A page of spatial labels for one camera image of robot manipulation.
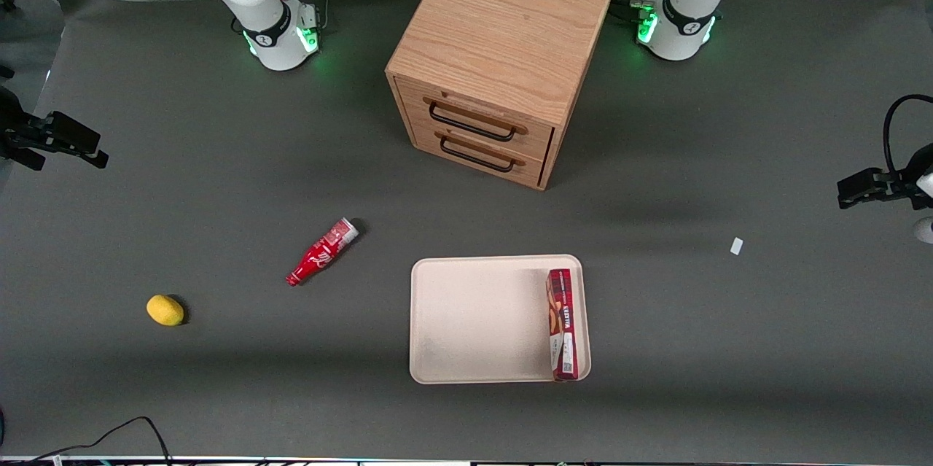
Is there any red cookie box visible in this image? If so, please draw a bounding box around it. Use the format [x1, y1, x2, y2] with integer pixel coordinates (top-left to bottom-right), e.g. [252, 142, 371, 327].
[545, 268, 580, 383]

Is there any red cola bottle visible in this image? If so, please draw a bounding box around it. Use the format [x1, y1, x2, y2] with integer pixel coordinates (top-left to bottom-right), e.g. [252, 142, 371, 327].
[285, 217, 361, 288]

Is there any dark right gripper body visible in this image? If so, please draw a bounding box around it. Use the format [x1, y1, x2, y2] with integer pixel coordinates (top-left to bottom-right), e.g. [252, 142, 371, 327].
[0, 85, 49, 160]

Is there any wooden drawer with small handle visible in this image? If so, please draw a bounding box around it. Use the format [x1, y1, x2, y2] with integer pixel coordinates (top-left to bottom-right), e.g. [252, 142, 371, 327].
[410, 119, 549, 188]

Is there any large black drawer handle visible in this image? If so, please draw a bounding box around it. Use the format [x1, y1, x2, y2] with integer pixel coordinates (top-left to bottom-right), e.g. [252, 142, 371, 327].
[428, 101, 518, 143]

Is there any yellow lemon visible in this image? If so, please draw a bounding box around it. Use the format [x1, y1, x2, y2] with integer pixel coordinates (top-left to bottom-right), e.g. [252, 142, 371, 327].
[146, 294, 186, 327]

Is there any black left wrist camera cable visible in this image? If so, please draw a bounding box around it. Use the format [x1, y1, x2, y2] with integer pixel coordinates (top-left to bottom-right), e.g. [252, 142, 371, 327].
[883, 93, 933, 176]

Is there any wooden drawer cabinet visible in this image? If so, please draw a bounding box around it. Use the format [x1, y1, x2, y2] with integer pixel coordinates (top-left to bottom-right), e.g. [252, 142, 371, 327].
[385, 0, 618, 192]

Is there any black cable on table edge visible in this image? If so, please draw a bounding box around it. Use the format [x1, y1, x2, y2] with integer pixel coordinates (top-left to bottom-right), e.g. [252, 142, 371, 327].
[0, 416, 173, 466]

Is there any beige rectangular tray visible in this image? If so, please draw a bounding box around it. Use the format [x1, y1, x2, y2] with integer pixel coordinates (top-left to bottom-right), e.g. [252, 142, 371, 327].
[410, 254, 592, 385]

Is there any wooden drawer with large handle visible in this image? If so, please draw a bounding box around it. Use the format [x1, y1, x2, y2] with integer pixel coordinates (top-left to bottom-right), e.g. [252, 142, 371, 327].
[397, 77, 556, 160]

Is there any small black drawer handle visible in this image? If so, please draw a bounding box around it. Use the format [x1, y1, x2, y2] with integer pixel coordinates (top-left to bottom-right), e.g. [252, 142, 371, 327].
[439, 135, 515, 174]

